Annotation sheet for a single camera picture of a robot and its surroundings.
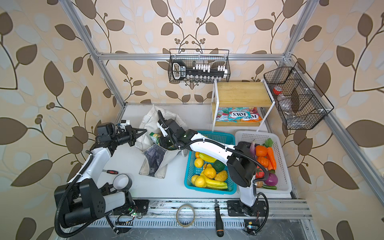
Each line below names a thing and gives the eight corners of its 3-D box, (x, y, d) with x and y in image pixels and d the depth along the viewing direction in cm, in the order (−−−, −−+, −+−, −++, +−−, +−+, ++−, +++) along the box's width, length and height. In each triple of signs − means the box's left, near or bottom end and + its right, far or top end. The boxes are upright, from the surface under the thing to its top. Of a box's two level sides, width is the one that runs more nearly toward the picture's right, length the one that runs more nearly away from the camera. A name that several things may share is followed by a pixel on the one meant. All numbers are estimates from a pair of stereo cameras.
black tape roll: (114, 190, 82) (110, 188, 78) (119, 176, 87) (116, 173, 83) (130, 190, 82) (127, 188, 78) (134, 176, 87) (131, 173, 83)
